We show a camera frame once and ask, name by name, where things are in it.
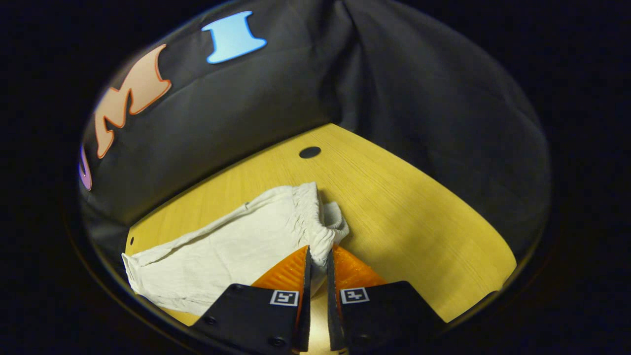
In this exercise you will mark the black backdrop cloth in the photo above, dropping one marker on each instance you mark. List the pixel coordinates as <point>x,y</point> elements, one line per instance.
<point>394,98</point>

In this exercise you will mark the white jeans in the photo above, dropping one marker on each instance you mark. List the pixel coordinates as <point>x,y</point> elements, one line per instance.
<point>231,251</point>

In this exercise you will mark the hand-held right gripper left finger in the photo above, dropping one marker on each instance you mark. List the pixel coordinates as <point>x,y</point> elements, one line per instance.
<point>256,315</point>

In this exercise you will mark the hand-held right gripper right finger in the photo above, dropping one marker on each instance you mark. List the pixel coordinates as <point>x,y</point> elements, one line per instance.
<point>374,315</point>

